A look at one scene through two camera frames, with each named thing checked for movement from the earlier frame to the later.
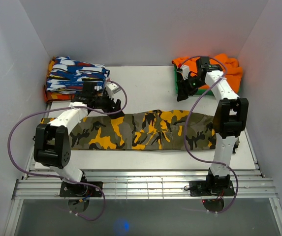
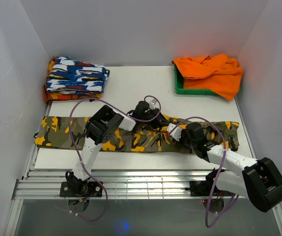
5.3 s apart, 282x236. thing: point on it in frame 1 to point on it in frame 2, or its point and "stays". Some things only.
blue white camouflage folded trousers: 66,75 stays
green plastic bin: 205,92 stays
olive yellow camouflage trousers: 147,130 stays
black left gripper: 110,104 to 160,122
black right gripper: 183,94 to 183,132
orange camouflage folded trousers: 50,96 stays
